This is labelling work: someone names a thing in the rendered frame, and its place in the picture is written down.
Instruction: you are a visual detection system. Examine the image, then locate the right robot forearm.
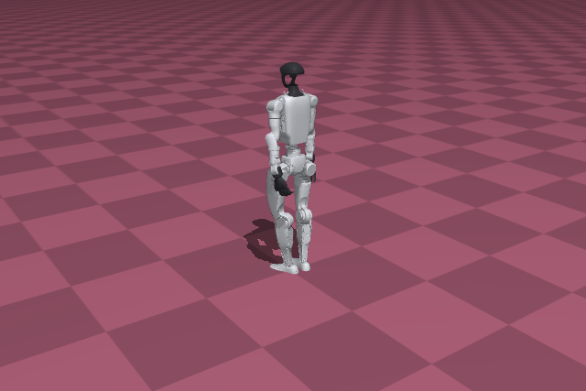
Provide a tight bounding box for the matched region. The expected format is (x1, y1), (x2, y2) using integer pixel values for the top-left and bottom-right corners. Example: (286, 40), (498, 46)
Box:
(305, 129), (315, 160)

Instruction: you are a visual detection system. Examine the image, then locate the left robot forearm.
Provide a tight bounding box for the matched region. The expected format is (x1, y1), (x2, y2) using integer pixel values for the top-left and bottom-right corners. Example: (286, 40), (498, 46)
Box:
(266, 134), (282, 175)

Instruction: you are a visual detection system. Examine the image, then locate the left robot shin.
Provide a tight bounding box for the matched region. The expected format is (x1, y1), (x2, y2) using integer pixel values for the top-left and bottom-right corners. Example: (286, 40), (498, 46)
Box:
(275, 217), (293, 267)

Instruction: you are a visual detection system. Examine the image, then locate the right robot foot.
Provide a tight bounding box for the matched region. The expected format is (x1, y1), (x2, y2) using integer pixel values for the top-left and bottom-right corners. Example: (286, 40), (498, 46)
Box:
(292, 257), (310, 271)

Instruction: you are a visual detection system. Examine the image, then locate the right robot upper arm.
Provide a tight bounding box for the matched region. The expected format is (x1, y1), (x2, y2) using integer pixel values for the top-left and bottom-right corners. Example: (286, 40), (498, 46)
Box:
(308, 93), (318, 133)

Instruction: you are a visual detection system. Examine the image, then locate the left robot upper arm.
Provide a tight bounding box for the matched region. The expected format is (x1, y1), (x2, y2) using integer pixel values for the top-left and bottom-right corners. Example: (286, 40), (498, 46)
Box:
(266, 98), (284, 142)

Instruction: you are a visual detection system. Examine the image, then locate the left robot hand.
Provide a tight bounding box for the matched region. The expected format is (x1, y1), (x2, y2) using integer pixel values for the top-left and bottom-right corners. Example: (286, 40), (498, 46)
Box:
(272, 167), (294, 196)

